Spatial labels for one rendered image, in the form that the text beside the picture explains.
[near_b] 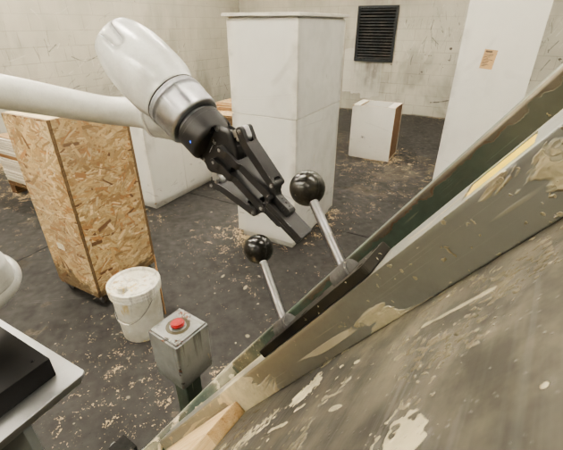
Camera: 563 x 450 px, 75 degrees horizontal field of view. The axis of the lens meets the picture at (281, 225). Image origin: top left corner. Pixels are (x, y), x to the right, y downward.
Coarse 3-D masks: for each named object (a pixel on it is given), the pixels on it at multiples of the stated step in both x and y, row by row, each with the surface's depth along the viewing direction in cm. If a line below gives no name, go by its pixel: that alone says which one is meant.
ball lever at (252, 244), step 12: (252, 240) 46; (264, 240) 46; (252, 252) 45; (264, 252) 45; (264, 264) 45; (264, 276) 45; (276, 288) 44; (276, 300) 43; (276, 312) 43; (276, 324) 42; (288, 324) 41
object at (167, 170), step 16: (144, 144) 346; (160, 144) 363; (176, 144) 382; (144, 160) 356; (160, 160) 368; (176, 160) 387; (192, 160) 409; (144, 176) 366; (160, 176) 373; (176, 176) 393; (192, 176) 416; (208, 176) 441; (144, 192) 377; (160, 192) 378; (176, 192) 399
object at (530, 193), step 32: (544, 128) 22; (512, 160) 21; (544, 160) 20; (480, 192) 22; (512, 192) 21; (544, 192) 20; (448, 224) 24; (480, 224) 23; (512, 224) 22; (544, 224) 21; (384, 256) 32; (416, 256) 26; (448, 256) 25; (480, 256) 24; (352, 288) 31; (384, 288) 29; (416, 288) 27; (320, 320) 35; (352, 320) 32; (384, 320) 30; (288, 352) 39; (320, 352) 36; (256, 384) 46; (288, 384) 42; (192, 416) 62
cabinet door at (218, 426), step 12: (228, 408) 50; (240, 408) 50; (216, 420) 50; (228, 420) 49; (192, 432) 62; (204, 432) 50; (216, 432) 47; (180, 444) 63; (192, 444) 49; (204, 444) 46; (216, 444) 46
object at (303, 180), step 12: (300, 180) 37; (312, 180) 37; (300, 192) 37; (312, 192) 37; (312, 204) 37; (324, 216) 37; (324, 228) 36; (336, 240) 35; (336, 252) 34; (336, 264) 34; (348, 264) 33; (336, 276) 33
